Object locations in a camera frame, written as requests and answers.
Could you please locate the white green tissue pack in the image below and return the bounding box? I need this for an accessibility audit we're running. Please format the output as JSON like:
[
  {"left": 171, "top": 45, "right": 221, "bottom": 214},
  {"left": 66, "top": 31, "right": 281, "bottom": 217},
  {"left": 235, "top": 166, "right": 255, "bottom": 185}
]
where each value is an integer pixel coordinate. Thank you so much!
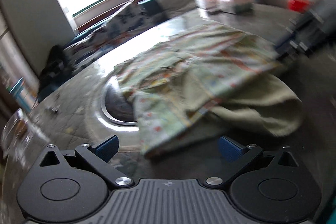
[{"left": 220, "top": 0, "right": 255, "bottom": 15}]

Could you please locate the red plastic stool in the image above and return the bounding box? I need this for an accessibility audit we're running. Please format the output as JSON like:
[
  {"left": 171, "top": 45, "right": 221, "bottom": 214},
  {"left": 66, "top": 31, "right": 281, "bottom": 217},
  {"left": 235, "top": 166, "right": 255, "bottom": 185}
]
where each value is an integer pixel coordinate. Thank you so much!
[{"left": 287, "top": 0, "right": 308, "bottom": 14}]

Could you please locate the green floral garment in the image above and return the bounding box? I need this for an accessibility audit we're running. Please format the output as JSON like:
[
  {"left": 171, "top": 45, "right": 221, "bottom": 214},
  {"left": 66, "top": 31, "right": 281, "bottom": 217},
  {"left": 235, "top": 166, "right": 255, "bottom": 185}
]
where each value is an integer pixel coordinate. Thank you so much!
[{"left": 114, "top": 25, "right": 305, "bottom": 159}]

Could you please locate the round black induction cooktop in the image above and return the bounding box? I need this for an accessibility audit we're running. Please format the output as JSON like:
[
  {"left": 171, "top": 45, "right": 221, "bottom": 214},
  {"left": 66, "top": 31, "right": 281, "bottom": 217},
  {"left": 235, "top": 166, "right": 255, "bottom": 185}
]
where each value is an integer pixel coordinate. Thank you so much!
[{"left": 101, "top": 77, "right": 140, "bottom": 127}]

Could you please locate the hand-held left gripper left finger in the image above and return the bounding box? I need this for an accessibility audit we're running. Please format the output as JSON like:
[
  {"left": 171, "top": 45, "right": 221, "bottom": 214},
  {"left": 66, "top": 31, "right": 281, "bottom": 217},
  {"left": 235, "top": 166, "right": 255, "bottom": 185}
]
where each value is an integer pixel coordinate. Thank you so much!
[{"left": 31, "top": 134, "right": 134, "bottom": 187}]

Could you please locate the black bag on sofa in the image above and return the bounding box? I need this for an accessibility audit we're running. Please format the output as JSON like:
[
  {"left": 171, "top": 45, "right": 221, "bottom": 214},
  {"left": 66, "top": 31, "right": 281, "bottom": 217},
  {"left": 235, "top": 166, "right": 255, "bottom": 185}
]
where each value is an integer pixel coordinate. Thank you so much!
[{"left": 39, "top": 45, "right": 69, "bottom": 89}]

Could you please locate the large butterfly print pillow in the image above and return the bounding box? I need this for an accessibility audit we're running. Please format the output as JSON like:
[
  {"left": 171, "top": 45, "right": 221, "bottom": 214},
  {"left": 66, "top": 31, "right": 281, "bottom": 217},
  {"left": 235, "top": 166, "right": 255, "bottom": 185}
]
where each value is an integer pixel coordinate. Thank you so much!
[{"left": 105, "top": 1, "right": 147, "bottom": 38}]

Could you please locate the pink floral tissue pack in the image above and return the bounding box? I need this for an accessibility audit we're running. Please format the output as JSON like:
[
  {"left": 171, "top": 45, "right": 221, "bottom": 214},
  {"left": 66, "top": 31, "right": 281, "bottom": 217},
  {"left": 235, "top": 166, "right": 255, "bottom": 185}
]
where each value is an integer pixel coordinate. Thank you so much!
[{"left": 196, "top": 0, "right": 226, "bottom": 12}]

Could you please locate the grey pillow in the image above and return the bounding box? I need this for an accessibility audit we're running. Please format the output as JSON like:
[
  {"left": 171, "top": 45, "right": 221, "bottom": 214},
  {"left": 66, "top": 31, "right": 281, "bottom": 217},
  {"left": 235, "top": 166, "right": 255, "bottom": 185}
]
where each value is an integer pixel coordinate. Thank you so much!
[{"left": 157, "top": 0, "right": 198, "bottom": 16}]

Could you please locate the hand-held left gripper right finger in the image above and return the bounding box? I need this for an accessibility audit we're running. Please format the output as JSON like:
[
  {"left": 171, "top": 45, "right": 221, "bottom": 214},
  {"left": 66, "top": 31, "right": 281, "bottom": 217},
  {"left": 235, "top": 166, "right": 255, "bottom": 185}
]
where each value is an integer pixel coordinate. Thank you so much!
[{"left": 205, "top": 135, "right": 305, "bottom": 187}]

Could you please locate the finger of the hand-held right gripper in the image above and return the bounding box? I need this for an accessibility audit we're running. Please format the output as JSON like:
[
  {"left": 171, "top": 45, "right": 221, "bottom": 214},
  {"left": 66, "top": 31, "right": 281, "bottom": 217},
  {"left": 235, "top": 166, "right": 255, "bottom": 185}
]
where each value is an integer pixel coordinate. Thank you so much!
[{"left": 273, "top": 33, "right": 294, "bottom": 58}]

